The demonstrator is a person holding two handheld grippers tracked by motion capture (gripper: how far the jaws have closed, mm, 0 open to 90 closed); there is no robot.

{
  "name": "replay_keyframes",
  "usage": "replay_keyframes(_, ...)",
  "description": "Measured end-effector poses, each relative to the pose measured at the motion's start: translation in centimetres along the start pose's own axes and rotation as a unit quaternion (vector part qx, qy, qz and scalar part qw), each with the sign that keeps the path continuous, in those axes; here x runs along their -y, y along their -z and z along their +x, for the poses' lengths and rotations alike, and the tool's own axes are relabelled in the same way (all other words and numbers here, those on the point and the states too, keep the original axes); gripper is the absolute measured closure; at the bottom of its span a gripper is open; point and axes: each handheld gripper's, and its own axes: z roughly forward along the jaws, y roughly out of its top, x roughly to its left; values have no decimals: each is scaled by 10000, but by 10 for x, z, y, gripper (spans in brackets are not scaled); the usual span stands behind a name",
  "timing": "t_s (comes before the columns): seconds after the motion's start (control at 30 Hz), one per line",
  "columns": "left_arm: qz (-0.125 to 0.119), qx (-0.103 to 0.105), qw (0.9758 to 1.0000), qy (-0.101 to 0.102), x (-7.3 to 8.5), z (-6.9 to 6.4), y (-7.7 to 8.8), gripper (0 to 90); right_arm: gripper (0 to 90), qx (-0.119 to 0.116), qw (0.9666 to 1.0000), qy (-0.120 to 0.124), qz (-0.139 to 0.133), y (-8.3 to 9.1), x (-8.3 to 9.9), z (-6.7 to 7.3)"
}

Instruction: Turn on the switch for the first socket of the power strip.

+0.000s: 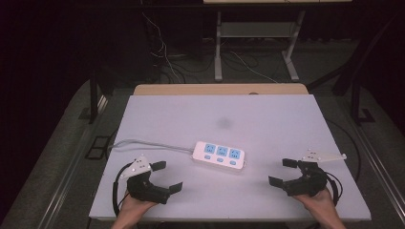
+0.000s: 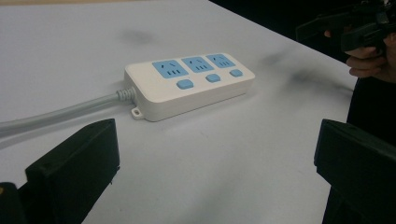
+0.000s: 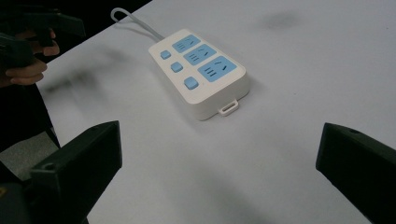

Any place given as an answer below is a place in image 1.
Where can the white metal table frame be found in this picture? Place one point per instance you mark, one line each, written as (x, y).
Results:
(218, 47)

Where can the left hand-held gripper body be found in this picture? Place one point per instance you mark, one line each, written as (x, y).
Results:
(144, 189)

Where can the black metal stand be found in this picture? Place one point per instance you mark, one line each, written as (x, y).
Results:
(358, 101)

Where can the white power strip blue sockets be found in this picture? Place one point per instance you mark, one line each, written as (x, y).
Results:
(219, 156)

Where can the person's right hand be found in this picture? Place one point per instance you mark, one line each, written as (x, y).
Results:
(320, 205)

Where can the person's left hand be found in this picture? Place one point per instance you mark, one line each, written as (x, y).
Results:
(133, 208)

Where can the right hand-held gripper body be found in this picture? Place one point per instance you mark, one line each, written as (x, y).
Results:
(310, 183)

